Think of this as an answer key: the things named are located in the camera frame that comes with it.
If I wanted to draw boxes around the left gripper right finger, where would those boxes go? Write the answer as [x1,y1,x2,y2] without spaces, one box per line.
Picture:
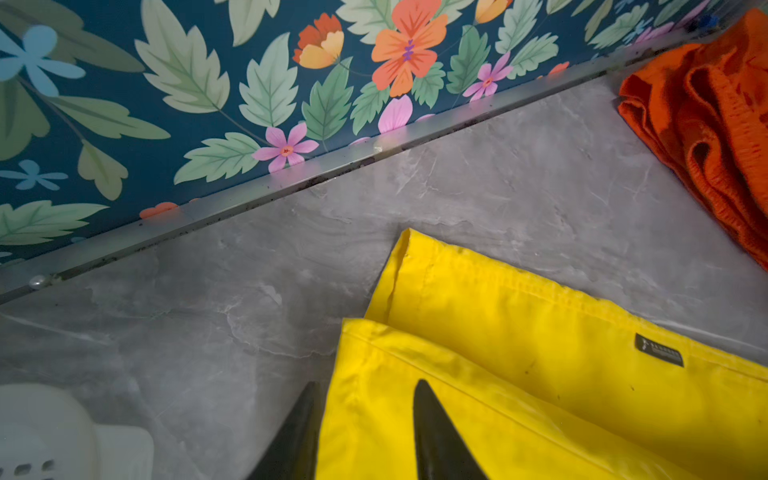
[413,379,488,480]

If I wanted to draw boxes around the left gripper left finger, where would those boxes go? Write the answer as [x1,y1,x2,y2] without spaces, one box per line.
[247,382,321,480]

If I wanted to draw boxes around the yellow shorts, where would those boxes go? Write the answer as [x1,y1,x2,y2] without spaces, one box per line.
[317,229,767,479]

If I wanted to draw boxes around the orange shorts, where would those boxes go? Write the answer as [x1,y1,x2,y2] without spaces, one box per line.
[618,9,767,267]

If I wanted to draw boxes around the white plastic laundry basket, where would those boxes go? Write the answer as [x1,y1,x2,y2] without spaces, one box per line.
[1,383,154,479]

